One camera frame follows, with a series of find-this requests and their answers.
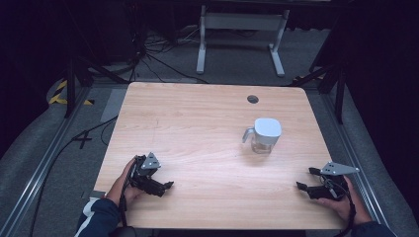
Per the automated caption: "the black metal stand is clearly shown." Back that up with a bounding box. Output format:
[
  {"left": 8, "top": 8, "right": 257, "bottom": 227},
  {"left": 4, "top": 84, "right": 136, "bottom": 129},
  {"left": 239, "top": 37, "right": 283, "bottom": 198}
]
[
  {"left": 290, "top": 60, "right": 348, "bottom": 125},
  {"left": 62, "top": 53, "right": 130, "bottom": 119}
]

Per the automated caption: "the person's left hand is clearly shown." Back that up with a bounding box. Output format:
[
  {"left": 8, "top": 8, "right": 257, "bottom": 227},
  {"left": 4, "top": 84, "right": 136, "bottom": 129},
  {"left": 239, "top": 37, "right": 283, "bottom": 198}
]
[{"left": 106, "top": 156, "right": 146, "bottom": 207}]

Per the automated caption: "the black tape cross mark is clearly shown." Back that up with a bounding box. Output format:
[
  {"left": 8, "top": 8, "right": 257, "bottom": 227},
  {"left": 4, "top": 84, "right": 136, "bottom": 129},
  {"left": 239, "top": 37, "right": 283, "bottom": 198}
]
[{"left": 71, "top": 129, "right": 94, "bottom": 150}]

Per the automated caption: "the bundle of black cables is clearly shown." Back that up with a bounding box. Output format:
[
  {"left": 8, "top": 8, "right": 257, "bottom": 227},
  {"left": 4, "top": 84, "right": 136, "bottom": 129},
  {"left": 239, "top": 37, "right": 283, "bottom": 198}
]
[{"left": 129, "top": 28, "right": 210, "bottom": 85}]

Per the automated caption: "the grey floor plate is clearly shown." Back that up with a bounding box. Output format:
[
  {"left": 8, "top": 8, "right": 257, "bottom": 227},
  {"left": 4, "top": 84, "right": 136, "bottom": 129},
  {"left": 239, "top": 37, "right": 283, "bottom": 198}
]
[{"left": 99, "top": 87, "right": 128, "bottom": 124}]

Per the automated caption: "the hand-held gripper black cable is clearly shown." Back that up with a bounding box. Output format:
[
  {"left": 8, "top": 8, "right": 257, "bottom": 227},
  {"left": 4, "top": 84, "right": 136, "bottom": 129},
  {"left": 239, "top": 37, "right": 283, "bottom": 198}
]
[
  {"left": 324, "top": 176, "right": 359, "bottom": 237},
  {"left": 118, "top": 159, "right": 138, "bottom": 229}
]

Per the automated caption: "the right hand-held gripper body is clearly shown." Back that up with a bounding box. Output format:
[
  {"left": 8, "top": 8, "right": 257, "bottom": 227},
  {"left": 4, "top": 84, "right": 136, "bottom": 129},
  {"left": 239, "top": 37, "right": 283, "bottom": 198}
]
[{"left": 308, "top": 161, "right": 361, "bottom": 201}]

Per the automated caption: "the yellow black hazard tape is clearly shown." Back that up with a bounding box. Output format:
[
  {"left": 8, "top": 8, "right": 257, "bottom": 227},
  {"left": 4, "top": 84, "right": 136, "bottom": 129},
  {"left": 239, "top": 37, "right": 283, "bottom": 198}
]
[{"left": 48, "top": 79, "right": 96, "bottom": 107}]

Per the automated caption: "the left hand-held gripper black cable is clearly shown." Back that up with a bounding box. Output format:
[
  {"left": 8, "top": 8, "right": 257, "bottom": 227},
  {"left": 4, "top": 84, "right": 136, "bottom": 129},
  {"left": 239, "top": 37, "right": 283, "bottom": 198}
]
[{"left": 118, "top": 159, "right": 138, "bottom": 229}]

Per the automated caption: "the clear water pitcher white lid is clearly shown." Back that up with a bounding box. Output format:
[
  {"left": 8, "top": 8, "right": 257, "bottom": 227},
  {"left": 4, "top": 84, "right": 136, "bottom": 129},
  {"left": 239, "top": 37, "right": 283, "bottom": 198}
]
[{"left": 242, "top": 117, "right": 284, "bottom": 155}]

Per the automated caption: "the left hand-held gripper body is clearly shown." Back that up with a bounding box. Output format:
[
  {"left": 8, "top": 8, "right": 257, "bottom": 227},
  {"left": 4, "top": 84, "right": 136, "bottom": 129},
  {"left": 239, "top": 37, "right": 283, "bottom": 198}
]
[{"left": 130, "top": 151, "right": 166, "bottom": 196}]

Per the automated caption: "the aluminium floor rail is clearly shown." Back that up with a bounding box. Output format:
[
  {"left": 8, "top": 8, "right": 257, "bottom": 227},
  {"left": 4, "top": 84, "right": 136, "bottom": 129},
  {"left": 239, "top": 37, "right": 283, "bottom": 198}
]
[
  {"left": 0, "top": 84, "right": 94, "bottom": 237},
  {"left": 319, "top": 91, "right": 398, "bottom": 233}
]

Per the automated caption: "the black floor cable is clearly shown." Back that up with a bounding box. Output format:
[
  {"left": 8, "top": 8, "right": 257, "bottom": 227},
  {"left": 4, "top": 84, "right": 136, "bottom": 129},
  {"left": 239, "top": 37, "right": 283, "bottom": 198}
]
[{"left": 29, "top": 115, "right": 119, "bottom": 237}]

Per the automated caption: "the right hand-held gripper black cable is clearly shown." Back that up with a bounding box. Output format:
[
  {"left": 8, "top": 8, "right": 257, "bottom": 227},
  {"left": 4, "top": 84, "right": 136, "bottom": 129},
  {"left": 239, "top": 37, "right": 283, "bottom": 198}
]
[{"left": 324, "top": 176, "right": 359, "bottom": 237}]

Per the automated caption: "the person's right hand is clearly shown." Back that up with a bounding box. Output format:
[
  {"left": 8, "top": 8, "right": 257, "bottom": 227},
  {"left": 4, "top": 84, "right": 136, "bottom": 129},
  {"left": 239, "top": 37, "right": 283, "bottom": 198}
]
[{"left": 316, "top": 175, "right": 374, "bottom": 226}]

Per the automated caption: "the white metal desk frame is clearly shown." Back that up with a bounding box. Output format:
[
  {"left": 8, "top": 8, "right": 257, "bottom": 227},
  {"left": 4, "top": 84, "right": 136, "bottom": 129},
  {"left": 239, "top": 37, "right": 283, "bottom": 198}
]
[{"left": 196, "top": 4, "right": 292, "bottom": 79}]

